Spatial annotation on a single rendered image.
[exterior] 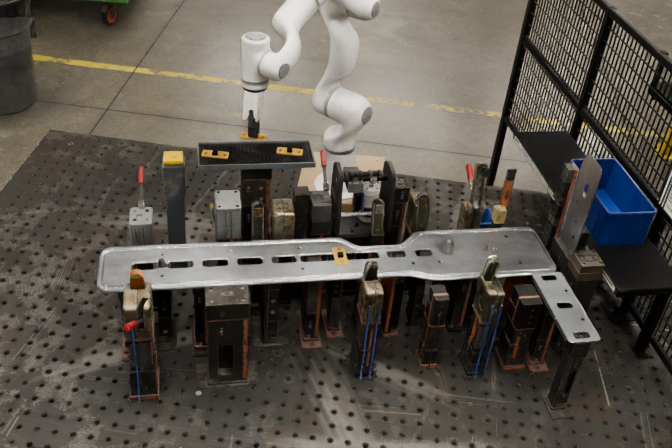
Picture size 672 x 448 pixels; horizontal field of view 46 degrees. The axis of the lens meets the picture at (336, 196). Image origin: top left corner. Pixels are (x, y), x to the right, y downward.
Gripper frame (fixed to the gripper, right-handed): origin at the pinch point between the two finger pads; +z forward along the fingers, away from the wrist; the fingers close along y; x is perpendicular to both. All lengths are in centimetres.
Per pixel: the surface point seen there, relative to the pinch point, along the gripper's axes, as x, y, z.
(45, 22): -217, -314, 124
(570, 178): 102, -8, 8
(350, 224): 33.8, 5.9, 28.0
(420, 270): 57, 28, 25
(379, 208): 42.4, 10.8, 16.5
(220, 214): -4.9, 25.4, 15.7
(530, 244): 92, 8, 25
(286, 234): 14.7, 19.9, 24.4
